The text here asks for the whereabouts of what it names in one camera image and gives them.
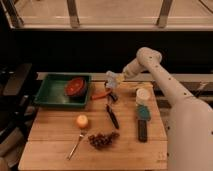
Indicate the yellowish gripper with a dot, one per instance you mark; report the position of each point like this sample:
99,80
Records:
120,77

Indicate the light blue towel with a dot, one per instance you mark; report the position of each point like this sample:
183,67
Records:
111,80

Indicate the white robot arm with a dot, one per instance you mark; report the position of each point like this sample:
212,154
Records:
190,134

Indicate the white cup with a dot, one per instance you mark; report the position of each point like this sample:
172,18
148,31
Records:
142,96

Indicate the teal brush head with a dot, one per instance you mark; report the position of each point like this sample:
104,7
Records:
143,112

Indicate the red bowl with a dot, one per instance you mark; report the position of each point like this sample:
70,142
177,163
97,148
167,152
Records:
76,87

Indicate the black remote control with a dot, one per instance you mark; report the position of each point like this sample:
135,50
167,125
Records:
142,130

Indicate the orange fruit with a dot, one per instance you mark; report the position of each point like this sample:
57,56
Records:
82,121

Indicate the bunch of dark grapes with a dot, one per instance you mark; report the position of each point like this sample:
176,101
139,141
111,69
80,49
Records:
102,140

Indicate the metal fork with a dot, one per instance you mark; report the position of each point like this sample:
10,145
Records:
80,138

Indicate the green plastic tray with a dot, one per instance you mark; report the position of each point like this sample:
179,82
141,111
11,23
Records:
52,91

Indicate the black handled utensil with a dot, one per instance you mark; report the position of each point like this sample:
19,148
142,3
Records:
110,101

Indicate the orange handled tool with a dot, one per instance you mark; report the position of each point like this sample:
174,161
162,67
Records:
100,95

